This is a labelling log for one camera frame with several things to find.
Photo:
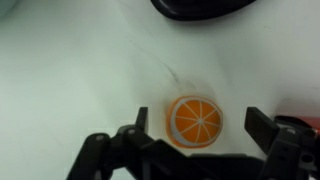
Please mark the black plastic tray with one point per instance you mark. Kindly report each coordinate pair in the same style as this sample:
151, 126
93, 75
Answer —
196, 10

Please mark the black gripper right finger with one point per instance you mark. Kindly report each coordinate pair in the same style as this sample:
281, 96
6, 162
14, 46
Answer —
261, 128

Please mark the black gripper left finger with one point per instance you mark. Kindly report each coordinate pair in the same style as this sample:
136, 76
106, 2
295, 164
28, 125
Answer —
142, 119

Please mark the orange slice plushy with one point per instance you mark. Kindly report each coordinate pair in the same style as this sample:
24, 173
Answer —
193, 122

